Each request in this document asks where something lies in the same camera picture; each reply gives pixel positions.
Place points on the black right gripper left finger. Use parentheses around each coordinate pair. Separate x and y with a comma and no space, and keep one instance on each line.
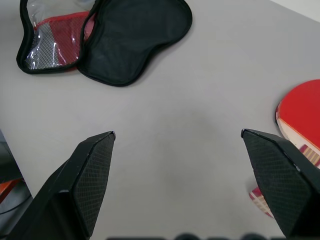
(75,190)

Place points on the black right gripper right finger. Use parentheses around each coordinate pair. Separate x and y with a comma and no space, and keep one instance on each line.
(282,180)

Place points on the red table tennis paddle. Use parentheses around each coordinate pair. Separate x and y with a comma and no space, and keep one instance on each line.
(302,105)

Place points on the orange object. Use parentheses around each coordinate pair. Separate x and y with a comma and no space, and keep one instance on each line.
(8,188)

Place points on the red object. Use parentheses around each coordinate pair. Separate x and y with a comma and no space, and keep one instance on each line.
(130,42)

